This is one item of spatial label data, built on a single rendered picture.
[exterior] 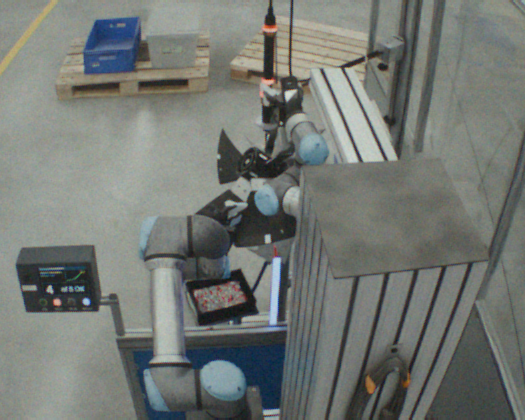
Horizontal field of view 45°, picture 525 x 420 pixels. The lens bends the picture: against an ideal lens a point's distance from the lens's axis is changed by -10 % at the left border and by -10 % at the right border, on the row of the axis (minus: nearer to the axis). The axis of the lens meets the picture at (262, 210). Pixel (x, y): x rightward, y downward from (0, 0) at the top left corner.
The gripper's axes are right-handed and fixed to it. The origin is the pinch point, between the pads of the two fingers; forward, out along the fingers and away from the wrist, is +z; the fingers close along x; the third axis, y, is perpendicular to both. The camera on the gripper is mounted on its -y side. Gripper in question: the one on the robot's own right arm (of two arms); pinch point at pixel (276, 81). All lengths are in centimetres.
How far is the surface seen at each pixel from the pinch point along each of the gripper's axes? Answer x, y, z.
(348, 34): 166, 151, 305
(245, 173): -5.4, 44.3, 12.8
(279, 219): 0.0, 47.3, -9.4
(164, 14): 11, 119, 314
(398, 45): 58, 8, 31
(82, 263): -66, 41, -21
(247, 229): -11, 50, -9
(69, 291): -72, 50, -22
